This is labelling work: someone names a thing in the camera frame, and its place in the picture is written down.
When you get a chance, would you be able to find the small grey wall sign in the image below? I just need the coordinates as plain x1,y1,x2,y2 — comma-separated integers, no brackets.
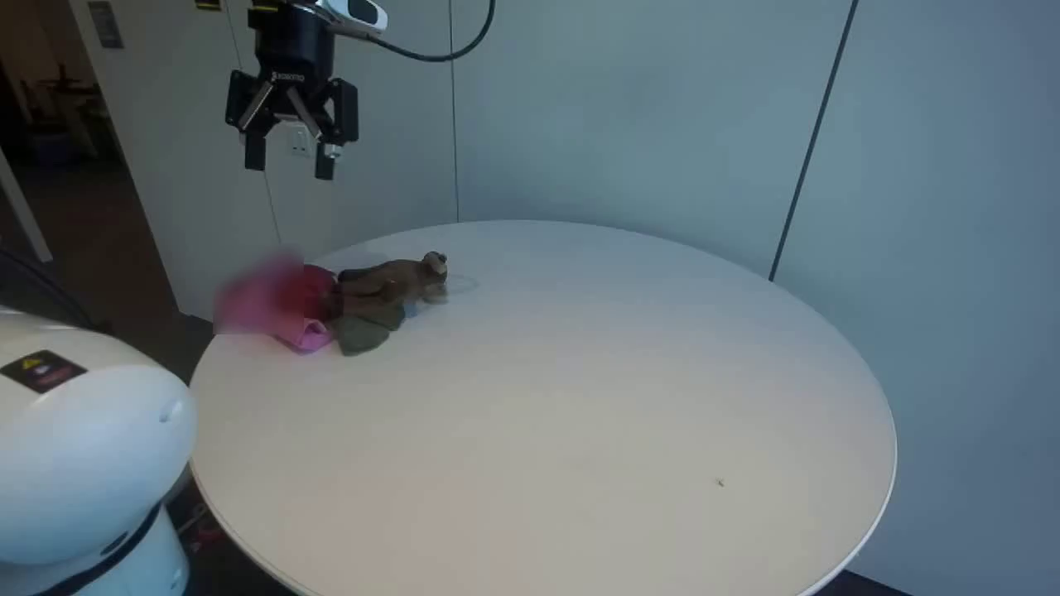
85,0,128,53

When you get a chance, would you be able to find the slanted white furniture leg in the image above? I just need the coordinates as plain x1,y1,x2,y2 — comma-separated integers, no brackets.
0,145,56,265

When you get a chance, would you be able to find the brown moose plush toy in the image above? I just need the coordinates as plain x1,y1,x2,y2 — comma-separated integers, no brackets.
335,247,453,314

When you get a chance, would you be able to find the red turnip plush toy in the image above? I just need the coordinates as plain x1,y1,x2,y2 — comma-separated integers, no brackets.
272,260,408,356

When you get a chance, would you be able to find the pink shirt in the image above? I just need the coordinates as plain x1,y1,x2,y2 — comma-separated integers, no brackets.
210,247,336,356

